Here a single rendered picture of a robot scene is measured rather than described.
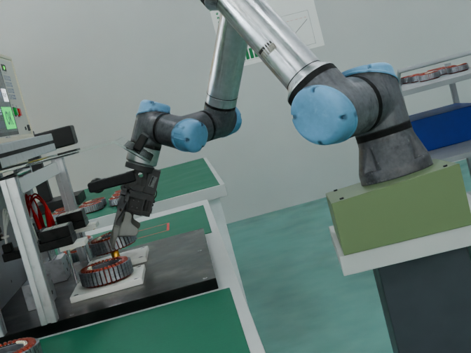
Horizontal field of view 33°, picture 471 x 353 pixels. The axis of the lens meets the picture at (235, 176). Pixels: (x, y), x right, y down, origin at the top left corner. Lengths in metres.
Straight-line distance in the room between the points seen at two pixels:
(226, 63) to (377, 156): 0.45
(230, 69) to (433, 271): 0.65
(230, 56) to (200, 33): 5.20
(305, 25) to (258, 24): 5.54
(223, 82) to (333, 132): 0.44
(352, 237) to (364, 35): 5.77
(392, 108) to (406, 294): 0.37
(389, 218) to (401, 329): 0.25
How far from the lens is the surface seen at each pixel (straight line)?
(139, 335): 1.36
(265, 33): 1.59
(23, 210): 1.52
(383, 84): 1.62
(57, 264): 1.94
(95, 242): 1.92
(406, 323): 1.66
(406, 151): 1.62
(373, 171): 1.64
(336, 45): 7.17
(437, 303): 1.66
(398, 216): 1.53
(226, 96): 1.88
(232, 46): 1.84
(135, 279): 1.65
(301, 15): 7.14
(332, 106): 1.49
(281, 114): 7.07
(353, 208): 1.52
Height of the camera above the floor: 1.10
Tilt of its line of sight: 6 degrees down
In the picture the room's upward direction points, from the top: 15 degrees counter-clockwise
